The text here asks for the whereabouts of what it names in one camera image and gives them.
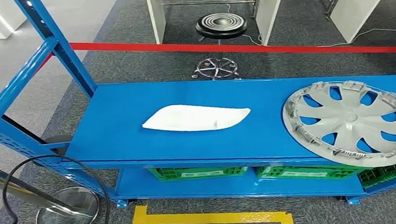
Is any white plastic car body part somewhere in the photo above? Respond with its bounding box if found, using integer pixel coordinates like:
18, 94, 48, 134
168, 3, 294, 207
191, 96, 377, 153
140, 100, 252, 135

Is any blue metal shelf rack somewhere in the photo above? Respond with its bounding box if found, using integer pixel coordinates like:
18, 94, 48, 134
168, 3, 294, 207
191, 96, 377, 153
0, 0, 396, 224

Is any green plastic crate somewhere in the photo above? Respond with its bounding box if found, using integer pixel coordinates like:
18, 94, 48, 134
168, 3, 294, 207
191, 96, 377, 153
255, 159, 373, 185
357, 163, 396, 190
148, 162, 249, 183

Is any red barrier belt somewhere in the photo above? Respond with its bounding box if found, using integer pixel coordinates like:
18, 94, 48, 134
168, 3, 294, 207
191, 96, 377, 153
33, 52, 56, 73
68, 22, 396, 75

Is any black round stool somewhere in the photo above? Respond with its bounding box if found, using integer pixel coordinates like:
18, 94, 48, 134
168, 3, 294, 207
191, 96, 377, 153
188, 11, 251, 83

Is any white desk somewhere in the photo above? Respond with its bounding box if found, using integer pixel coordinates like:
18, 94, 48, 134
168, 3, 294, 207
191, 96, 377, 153
328, 0, 396, 45
145, 0, 290, 53

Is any yellow floor tape square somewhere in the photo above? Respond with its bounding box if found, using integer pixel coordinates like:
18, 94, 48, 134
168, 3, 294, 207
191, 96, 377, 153
127, 195, 295, 224

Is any black round stanchion base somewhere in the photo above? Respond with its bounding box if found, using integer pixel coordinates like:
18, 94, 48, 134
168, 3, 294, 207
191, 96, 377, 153
44, 135, 74, 158

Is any silver wheel hubcap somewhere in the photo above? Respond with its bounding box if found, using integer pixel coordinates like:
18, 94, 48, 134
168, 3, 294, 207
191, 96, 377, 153
280, 77, 396, 164

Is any thin black bar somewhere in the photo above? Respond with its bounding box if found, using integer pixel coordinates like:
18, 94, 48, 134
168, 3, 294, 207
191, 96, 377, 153
0, 92, 47, 148

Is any chrome stanchion post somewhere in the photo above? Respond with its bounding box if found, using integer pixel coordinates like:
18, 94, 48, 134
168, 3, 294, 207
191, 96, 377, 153
0, 153, 102, 224

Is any black robot wrist cable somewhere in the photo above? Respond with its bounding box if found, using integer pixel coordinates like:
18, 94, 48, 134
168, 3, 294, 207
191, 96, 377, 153
0, 151, 112, 224

